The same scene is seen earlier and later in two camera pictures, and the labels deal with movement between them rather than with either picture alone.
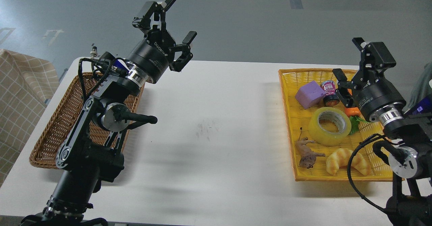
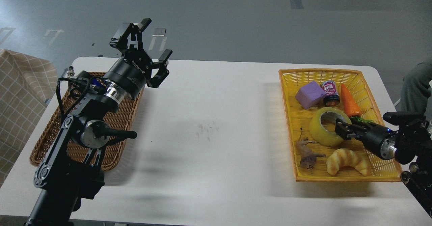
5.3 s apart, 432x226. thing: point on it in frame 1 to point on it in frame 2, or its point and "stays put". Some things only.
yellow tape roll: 321,137 stays put
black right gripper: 372,90 to 380,140
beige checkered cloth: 26,83 stays put
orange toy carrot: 354,114 stays put
